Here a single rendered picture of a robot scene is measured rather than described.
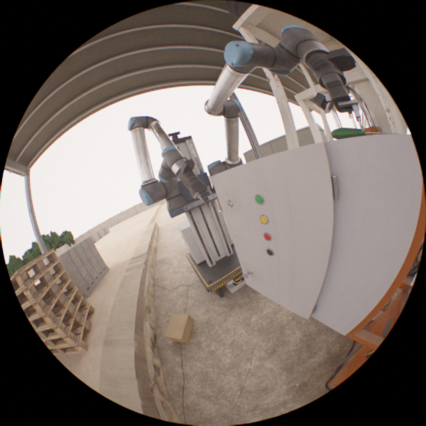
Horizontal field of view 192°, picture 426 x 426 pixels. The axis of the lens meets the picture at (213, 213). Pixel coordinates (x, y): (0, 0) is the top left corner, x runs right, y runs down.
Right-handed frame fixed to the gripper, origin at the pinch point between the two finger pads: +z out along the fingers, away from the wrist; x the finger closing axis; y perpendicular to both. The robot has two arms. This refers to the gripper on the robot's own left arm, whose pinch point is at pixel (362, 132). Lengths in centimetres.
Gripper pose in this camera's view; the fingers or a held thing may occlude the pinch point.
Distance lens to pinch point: 32.6
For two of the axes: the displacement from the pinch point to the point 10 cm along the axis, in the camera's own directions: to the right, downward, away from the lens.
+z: 1.0, 9.7, 2.4
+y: -4.0, -1.8, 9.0
